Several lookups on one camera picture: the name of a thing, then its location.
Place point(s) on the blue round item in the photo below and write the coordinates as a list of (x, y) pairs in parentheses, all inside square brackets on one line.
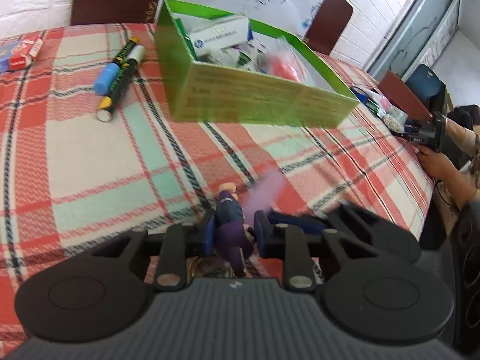
[(359, 93)]

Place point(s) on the red card box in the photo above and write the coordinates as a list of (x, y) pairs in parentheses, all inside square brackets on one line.
[(28, 54)]

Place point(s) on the large green box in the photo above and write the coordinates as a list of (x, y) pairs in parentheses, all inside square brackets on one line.
[(243, 97)]

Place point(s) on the clear bag of small items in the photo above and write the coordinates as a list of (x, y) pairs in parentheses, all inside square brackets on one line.
[(390, 114)]

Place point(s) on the white and blue box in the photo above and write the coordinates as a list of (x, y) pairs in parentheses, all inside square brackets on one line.
[(217, 35)]

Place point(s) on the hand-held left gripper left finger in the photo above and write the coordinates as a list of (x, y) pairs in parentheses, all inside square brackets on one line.
[(209, 232)]

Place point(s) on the blue card box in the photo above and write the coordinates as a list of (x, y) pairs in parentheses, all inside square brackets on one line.
[(7, 54)]

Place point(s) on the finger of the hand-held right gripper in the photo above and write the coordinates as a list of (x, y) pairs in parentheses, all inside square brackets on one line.
[(303, 222)]

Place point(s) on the plaid blanket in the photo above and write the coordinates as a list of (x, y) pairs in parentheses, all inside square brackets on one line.
[(93, 157)]

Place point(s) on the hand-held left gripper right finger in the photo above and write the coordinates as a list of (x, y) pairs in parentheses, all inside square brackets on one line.
[(262, 232)]

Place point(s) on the pink item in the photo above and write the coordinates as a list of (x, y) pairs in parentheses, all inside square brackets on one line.
[(281, 65)]

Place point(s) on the black speaker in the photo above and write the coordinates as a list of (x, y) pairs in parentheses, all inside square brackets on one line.
[(468, 270)]

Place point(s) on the purple toy figure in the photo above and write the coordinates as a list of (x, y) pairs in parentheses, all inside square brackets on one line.
[(230, 232)]

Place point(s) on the black marker with blue cap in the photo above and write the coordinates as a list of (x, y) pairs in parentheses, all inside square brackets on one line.
[(107, 78)]

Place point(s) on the blue plastic chair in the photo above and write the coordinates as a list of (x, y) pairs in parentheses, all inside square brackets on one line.
[(425, 82)]

